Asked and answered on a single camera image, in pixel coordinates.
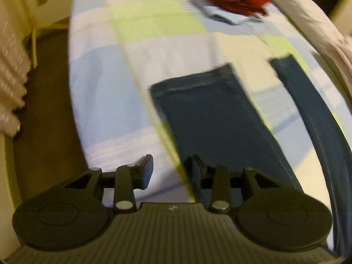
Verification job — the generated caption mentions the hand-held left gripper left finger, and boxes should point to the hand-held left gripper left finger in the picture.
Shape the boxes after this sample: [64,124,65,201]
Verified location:
[64,154,154,213]

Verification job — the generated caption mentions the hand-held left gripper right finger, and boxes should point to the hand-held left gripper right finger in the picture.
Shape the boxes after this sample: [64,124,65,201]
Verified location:
[184,154,279,213]

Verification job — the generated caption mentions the dark blue jeans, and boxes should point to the dark blue jeans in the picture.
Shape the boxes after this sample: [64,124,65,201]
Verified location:
[148,53,352,255]

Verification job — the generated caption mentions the checkered bed sheet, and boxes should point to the checkered bed sheet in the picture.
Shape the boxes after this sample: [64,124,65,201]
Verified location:
[67,0,334,204]

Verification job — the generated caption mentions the wooden furniture leg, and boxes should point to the wooden furniture leg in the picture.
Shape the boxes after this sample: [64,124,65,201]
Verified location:
[31,27,39,69]

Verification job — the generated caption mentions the beige curtain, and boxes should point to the beige curtain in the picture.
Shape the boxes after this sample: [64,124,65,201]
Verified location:
[0,3,31,138]

